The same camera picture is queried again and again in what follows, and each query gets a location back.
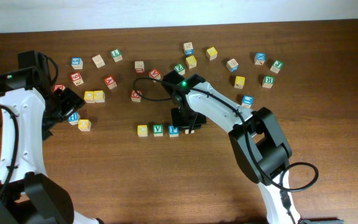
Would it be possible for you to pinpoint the red a block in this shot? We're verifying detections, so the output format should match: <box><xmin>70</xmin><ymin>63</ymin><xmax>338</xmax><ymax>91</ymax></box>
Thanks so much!
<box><xmin>104</xmin><ymin>76</ymin><xmax>117</xmax><ymax>90</ymax></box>
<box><xmin>149</xmin><ymin>68</ymin><xmax>161</xmax><ymax>80</ymax></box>

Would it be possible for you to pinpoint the yellow block top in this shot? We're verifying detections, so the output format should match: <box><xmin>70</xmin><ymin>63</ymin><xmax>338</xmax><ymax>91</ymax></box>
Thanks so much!
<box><xmin>206</xmin><ymin>47</ymin><xmax>218</xmax><ymax>60</ymax></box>

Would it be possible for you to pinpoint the blue S block left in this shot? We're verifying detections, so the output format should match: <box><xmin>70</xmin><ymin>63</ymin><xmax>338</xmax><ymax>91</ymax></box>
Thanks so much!
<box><xmin>71</xmin><ymin>57</ymin><xmax>83</xmax><ymax>70</ymax></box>

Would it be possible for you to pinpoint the blue P block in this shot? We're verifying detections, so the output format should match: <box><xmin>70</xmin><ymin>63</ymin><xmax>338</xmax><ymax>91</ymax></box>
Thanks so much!
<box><xmin>168</xmin><ymin>125</ymin><xmax>179</xmax><ymax>138</ymax></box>

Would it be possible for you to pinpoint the green Z block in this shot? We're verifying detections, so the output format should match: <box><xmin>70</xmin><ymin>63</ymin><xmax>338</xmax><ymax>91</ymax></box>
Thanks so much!
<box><xmin>174</xmin><ymin>64</ymin><xmax>185</xmax><ymax>75</ymax></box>

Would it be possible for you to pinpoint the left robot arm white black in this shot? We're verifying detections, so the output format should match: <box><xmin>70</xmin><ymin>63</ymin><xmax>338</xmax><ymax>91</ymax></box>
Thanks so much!
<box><xmin>0</xmin><ymin>50</ymin><xmax>102</xmax><ymax>224</ymax></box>

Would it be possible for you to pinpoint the wooden block blue side top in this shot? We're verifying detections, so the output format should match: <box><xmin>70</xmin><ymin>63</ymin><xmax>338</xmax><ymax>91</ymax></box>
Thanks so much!
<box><xmin>183</xmin><ymin>42</ymin><xmax>194</xmax><ymax>56</ymax></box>

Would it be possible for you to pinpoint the red O block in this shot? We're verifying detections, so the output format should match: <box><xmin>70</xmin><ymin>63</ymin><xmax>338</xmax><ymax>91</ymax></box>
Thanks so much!
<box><xmin>131</xmin><ymin>90</ymin><xmax>142</xmax><ymax>103</ymax></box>

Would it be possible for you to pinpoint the red 9 block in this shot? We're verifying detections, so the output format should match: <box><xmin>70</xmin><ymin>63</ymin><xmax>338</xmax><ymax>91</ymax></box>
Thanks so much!
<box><xmin>70</xmin><ymin>72</ymin><xmax>83</xmax><ymax>86</ymax></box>

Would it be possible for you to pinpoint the wooden block red side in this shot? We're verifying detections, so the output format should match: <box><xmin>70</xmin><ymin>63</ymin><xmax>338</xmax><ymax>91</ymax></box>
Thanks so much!
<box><xmin>134</xmin><ymin>61</ymin><xmax>145</xmax><ymax>73</ymax></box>

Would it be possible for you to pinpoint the yellow G block pair right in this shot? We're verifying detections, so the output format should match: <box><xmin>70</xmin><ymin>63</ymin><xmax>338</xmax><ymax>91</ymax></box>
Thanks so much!
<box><xmin>93</xmin><ymin>90</ymin><xmax>105</xmax><ymax>103</ymax></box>

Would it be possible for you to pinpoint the plain wooden block top left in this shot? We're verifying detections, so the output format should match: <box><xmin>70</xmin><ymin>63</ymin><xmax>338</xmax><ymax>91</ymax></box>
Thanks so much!
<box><xmin>92</xmin><ymin>55</ymin><xmax>105</xmax><ymax>68</ymax></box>

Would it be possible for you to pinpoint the red A block left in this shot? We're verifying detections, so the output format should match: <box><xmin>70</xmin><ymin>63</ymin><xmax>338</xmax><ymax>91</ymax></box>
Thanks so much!
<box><xmin>104</xmin><ymin>76</ymin><xmax>117</xmax><ymax>90</ymax></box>

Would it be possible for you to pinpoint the yellow C block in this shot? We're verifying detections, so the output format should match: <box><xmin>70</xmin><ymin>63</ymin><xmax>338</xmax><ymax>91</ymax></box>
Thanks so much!
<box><xmin>137</xmin><ymin>124</ymin><xmax>149</xmax><ymax>137</ymax></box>

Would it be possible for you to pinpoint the red A block centre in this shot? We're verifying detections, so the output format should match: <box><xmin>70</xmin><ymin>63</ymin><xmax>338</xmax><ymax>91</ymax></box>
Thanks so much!
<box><xmin>149</xmin><ymin>68</ymin><xmax>161</xmax><ymax>80</ymax></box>

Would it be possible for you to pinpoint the wooden D block blue side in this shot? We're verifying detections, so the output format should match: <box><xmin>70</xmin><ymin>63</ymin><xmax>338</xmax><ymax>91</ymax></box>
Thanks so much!
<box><xmin>226</xmin><ymin>58</ymin><xmax>239</xmax><ymax>72</ymax></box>

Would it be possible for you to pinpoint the blue L block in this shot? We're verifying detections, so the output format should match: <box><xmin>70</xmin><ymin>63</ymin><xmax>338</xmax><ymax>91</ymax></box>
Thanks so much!
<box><xmin>241</xmin><ymin>95</ymin><xmax>254</xmax><ymax>108</ymax></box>

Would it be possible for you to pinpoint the blue H block lower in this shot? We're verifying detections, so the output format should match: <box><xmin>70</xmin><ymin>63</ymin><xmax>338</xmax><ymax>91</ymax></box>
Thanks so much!
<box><xmin>68</xmin><ymin>112</ymin><xmax>80</xmax><ymax>125</ymax></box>

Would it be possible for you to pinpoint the red M block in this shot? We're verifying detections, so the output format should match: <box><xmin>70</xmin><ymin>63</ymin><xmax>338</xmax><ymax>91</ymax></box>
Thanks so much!
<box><xmin>53</xmin><ymin>85</ymin><xmax>65</xmax><ymax>91</ymax></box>

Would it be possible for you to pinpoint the blue X block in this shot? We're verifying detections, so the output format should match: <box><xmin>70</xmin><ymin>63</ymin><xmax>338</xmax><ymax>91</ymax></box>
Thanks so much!
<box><xmin>254</xmin><ymin>52</ymin><xmax>266</xmax><ymax>65</ymax></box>

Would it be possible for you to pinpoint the green V block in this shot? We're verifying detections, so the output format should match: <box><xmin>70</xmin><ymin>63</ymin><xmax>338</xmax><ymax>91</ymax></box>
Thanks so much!
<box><xmin>153</xmin><ymin>124</ymin><xmax>163</xmax><ymax>137</ymax></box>

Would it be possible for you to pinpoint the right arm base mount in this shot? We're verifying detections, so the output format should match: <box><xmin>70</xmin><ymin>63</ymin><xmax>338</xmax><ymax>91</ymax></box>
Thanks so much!
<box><xmin>299</xmin><ymin>220</ymin><xmax>345</xmax><ymax>224</ymax></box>

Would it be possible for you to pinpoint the yellow O block pair left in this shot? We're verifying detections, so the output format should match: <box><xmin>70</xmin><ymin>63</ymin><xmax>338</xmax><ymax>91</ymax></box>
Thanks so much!
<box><xmin>84</xmin><ymin>91</ymin><xmax>96</xmax><ymax>103</ymax></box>

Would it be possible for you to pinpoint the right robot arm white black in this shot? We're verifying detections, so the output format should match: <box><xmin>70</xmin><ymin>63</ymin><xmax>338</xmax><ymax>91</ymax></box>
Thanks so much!
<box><xmin>162</xmin><ymin>70</ymin><xmax>301</xmax><ymax>223</ymax></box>

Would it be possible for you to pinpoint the green J block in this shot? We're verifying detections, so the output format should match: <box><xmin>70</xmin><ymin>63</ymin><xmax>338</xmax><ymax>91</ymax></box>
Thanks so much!
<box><xmin>270</xmin><ymin>60</ymin><xmax>284</xmax><ymax>73</ymax></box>

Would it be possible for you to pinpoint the yellow O block lower left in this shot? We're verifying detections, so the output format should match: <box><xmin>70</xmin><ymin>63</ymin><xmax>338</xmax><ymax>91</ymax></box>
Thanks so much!
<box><xmin>78</xmin><ymin>119</ymin><xmax>91</xmax><ymax>132</ymax></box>

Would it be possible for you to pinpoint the yellow block upper centre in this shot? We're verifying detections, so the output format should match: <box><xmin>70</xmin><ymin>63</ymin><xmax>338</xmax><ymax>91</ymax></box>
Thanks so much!
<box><xmin>186</xmin><ymin>55</ymin><xmax>197</xmax><ymax>69</ymax></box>

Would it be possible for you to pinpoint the green r block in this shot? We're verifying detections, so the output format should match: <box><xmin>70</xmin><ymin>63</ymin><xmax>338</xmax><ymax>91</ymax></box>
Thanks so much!
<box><xmin>262</xmin><ymin>76</ymin><xmax>275</xmax><ymax>88</ymax></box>
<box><xmin>185</xmin><ymin>129</ymin><xmax>195</xmax><ymax>134</ymax></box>

